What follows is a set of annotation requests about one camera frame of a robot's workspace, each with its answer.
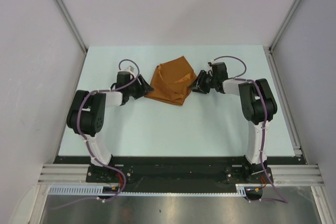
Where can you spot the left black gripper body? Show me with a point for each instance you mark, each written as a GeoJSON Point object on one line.
{"type": "Point", "coordinates": [133, 89]}

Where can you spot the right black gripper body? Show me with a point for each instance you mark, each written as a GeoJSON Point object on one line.
{"type": "Point", "coordinates": [213, 80]}

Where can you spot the orange cloth napkin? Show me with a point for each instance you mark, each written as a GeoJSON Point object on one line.
{"type": "Point", "coordinates": [171, 81]}

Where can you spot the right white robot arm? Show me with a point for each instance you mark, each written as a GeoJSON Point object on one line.
{"type": "Point", "coordinates": [258, 107]}

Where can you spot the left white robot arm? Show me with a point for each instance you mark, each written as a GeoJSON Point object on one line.
{"type": "Point", "coordinates": [87, 111]}

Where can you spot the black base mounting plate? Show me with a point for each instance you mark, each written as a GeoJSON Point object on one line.
{"type": "Point", "coordinates": [179, 175]}

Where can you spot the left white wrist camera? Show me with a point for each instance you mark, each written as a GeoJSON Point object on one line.
{"type": "Point", "coordinates": [129, 69]}

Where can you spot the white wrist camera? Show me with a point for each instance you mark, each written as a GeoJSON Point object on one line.
{"type": "Point", "coordinates": [211, 63]}
{"type": "Point", "coordinates": [129, 69]}

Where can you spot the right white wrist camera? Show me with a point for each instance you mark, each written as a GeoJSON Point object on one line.
{"type": "Point", "coordinates": [211, 63]}

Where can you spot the aluminium right side rail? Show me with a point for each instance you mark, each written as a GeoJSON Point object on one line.
{"type": "Point", "coordinates": [293, 133]}

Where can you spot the left corner aluminium post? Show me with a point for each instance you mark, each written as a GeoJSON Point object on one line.
{"type": "Point", "coordinates": [60, 4]}

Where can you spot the corner aluminium post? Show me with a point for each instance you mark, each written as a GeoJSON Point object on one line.
{"type": "Point", "coordinates": [60, 4]}
{"type": "Point", "coordinates": [288, 17]}

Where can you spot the aluminium front frame rail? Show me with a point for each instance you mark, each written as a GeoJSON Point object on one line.
{"type": "Point", "coordinates": [283, 175]}

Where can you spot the right corner aluminium post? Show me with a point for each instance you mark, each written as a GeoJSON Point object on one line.
{"type": "Point", "coordinates": [288, 17]}

